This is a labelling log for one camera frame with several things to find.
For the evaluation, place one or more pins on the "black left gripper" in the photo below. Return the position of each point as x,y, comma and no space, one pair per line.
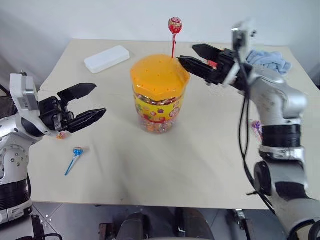
51,112

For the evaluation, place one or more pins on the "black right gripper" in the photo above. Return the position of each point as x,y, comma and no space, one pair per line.
225,65

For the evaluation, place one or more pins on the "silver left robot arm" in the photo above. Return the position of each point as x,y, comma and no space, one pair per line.
12,155

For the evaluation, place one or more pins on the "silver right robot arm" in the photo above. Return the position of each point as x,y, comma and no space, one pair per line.
275,95

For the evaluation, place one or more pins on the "candy jar with orange lid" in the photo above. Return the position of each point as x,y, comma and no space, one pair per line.
160,82

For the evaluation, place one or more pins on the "orange wrapped lollipop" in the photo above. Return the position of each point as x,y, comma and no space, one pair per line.
60,136

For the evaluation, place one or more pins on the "red lollipop with red stick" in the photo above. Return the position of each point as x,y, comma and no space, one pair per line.
175,25

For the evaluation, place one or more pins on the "blue lollipop with blue stick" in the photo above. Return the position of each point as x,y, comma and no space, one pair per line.
77,151

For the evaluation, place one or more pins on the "white plastic box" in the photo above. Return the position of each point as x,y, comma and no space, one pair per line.
106,58

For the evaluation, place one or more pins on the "light blue cloth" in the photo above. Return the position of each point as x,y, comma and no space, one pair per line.
270,61

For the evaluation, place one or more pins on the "black mesh object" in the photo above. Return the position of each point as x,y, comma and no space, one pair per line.
6,105

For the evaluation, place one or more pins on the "purple wrapped lollipop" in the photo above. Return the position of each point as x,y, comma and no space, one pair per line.
256,126

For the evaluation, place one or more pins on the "grey rounded shape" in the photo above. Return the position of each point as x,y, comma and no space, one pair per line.
132,227

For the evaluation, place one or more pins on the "dark rounded shape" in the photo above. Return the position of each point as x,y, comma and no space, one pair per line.
195,225

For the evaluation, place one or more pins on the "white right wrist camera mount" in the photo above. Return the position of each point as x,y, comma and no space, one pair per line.
246,32

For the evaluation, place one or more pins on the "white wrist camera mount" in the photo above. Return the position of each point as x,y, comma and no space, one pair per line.
246,32
25,95

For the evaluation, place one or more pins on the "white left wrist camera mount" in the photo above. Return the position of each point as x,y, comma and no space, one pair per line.
25,95

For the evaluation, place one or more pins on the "metal table leg bracket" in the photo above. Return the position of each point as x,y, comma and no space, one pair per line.
241,220

